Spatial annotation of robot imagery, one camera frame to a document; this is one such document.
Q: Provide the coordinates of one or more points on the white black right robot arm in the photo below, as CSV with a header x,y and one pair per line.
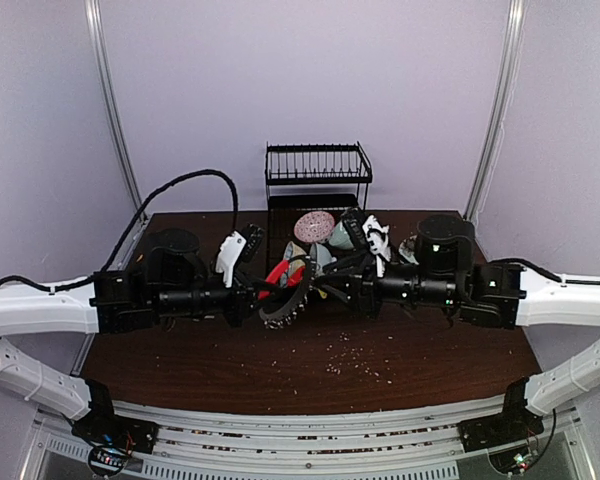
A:
x,y
505,293

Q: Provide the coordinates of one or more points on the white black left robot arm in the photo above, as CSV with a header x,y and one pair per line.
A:
x,y
167,281

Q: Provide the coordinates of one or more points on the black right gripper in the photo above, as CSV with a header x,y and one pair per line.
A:
x,y
362,292

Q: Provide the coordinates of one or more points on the right aluminium frame post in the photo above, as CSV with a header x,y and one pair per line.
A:
x,y
503,93

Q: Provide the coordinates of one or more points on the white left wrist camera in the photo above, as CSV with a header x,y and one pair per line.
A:
x,y
227,257

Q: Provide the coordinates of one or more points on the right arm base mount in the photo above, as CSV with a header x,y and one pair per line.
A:
x,y
511,440

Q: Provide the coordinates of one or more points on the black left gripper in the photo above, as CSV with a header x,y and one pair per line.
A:
x,y
244,301

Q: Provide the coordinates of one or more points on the black wire dish rack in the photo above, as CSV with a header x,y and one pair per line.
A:
x,y
304,177

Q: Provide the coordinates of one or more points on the grey blue ribbed bowl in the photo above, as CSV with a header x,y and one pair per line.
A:
x,y
321,257

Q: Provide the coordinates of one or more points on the aluminium frame post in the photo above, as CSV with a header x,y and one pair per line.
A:
x,y
98,42
503,93

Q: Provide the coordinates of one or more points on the pink patterned bowl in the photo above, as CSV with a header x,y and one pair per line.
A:
x,y
314,227

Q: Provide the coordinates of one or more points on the green celadon bowl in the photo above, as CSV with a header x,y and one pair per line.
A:
x,y
339,238

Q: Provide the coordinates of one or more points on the light blue flower plate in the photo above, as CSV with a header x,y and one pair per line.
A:
x,y
407,250

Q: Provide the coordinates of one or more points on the left aluminium frame post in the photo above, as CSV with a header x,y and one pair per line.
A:
x,y
98,42

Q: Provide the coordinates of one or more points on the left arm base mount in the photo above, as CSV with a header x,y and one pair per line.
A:
x,y
114,441

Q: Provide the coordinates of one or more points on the large grey red keyring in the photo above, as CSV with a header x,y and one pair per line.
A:
x,y
287,288

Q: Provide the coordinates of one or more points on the blue yellow patterned bowl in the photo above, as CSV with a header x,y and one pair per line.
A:
x,y
294,254

